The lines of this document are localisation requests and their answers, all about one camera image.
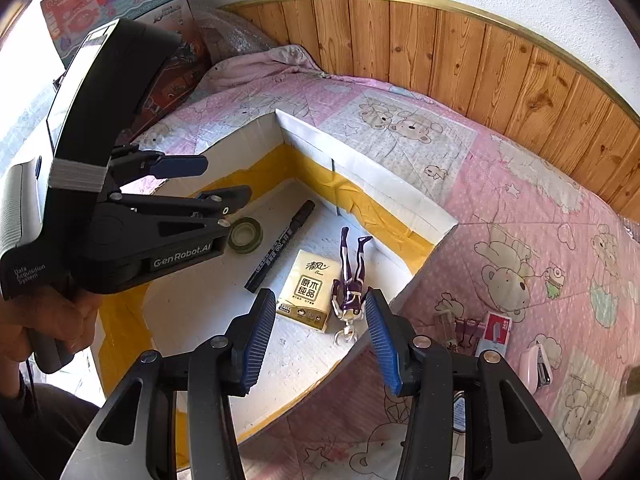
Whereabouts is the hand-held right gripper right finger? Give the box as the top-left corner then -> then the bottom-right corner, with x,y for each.
366,288 -> 581,480

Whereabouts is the dark red toy box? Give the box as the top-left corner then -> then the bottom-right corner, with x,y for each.
127,25 -> 214,134

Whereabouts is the clear tube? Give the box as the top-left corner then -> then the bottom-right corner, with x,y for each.
434,310 -> 458,356

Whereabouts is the purple action figure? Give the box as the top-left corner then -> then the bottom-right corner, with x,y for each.
329,226 -> 375,346

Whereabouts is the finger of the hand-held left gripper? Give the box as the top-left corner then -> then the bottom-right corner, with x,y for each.
106,185 -> 252,242
106,146 -> 209,192

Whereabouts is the beige tissue packet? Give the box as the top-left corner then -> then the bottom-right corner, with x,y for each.
276,250 -> 335,334

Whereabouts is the green tape roll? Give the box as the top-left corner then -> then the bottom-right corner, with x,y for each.
228,217 -> 265,253

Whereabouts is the pink stapler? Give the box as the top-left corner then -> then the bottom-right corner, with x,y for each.
520,339 -> 555,391

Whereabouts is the black marker pen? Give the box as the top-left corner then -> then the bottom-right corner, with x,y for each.
245,200 -> 316,294

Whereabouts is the pale lilac blanket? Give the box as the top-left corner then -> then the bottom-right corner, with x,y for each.
205,44 -> 327,94

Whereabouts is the person's left hand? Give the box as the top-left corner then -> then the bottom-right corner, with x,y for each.
0,290 -> 102,399

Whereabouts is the person's dark clothing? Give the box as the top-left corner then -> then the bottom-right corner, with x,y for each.
0,382 -> 103,480

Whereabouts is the white cardboard box yellow tape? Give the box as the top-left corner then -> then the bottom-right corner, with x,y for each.
92,108 -> 459,447

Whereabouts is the bubble wrap sheet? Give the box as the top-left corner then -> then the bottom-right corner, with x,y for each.
192,5 -> 274,67
617,212 -> 640,247

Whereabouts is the purple binder clip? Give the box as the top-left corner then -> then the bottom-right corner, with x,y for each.
452,317 -> 476,349

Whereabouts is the red grey staple box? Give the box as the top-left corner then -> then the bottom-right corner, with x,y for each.
475,311 -> 514,359

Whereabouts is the glass tea bottle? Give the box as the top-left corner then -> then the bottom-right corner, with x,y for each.
621,364 -> 640,397

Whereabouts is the pink bear printed blanket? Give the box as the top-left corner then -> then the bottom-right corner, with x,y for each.
120,74 -> 640,480

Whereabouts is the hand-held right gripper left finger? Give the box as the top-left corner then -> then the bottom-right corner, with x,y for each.
60,288 -> 277,480

